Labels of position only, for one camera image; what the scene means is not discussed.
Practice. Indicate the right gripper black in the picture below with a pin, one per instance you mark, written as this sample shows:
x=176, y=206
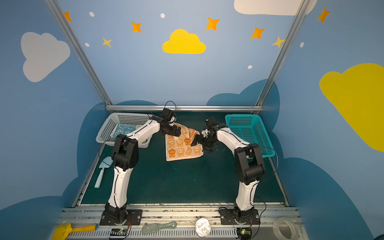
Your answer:
x=200, y=141

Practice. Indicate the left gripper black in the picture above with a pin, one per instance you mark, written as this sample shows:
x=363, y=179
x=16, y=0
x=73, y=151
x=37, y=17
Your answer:
x=175, y=130

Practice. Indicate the orange swirl pattern towel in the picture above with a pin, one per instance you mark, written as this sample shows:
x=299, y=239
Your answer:
x=179, y=148

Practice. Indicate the bunny face pattern towel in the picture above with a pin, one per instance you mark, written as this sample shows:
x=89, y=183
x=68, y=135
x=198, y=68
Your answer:
x=124, y=129

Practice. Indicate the teal perforated plastic basket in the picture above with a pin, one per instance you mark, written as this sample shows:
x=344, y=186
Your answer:
x=251, y=129

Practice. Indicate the white perforated plastic basket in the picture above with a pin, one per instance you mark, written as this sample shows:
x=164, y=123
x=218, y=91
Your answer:
x=120, y=123

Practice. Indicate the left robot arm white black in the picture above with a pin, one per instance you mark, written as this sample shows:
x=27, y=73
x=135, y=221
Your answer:
x=126, y=156

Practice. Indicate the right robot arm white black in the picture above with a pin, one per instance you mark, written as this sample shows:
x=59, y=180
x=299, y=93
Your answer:
x=248, y=160

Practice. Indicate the light blue plastic spoon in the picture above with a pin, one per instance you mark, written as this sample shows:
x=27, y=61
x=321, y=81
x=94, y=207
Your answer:
x=105, y=164

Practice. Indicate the round silver tin lid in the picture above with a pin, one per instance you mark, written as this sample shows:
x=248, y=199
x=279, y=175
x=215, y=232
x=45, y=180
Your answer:
x=202, y=227

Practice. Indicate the right small circuit board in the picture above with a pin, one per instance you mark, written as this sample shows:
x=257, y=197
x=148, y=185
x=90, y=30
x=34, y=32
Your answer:
x=243, y=234

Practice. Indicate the small circuit board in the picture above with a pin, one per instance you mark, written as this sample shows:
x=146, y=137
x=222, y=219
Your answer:
x=118, y=234
x=243, y=234

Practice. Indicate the pale green hair brush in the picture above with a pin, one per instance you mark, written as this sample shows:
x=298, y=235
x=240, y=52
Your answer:
x=154, y=228

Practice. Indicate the left small circuit board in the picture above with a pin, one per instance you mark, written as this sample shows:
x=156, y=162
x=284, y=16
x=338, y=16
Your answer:
x=118, y=234

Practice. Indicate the clear tape roll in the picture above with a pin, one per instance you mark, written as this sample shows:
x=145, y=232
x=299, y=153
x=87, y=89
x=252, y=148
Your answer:
x=284, y=229

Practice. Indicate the yellow toy shovel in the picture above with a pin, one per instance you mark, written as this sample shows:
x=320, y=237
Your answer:
x=62, y=231

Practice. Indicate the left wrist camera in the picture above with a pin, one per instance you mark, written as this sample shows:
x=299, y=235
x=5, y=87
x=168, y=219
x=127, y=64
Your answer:
x=169, y=116

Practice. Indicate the aluminium frame back rail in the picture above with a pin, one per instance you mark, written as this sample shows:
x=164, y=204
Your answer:
x=142, y=108

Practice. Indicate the aluminium front rail bed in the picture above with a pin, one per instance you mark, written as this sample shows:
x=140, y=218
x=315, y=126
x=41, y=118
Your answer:
x=186, y=216

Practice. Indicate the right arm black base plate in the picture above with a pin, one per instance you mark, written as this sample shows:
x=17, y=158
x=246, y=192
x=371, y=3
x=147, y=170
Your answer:
x=237, y=217

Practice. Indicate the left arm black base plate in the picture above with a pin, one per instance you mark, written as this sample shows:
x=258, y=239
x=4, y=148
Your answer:
x=121, y=218

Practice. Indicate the aluminium frame left post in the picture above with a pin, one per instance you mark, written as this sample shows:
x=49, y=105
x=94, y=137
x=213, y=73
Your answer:
x=64, y=24

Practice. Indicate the aluminium frame post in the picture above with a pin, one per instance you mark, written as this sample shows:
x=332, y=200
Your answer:
x=64, y=24
x=290, y=37

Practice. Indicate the aluminium frame right post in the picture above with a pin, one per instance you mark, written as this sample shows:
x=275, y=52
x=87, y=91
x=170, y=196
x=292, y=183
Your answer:
x=290, y=37

